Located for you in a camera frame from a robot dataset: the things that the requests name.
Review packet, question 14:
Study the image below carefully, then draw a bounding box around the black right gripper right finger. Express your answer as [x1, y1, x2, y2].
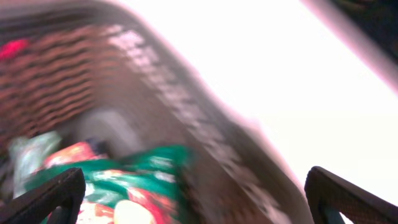
[304, 166, 397, 224]

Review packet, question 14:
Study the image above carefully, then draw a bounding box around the grey plastic laundry basket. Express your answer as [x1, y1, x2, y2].
[1, 1, 312, 223]

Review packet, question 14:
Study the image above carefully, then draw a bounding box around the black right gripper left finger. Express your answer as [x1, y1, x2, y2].
[1, 168, 85, 224]

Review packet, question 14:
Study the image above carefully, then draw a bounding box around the Kleenex tissue multipack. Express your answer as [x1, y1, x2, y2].
[42, 139, 109, 169]

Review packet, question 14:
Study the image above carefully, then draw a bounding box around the green Nescafe coffee bag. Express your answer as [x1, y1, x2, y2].
[24, 146, 197, 223]

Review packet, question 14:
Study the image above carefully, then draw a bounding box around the teal wet wipes packet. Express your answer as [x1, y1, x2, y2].
[8, 131, 62, 198]

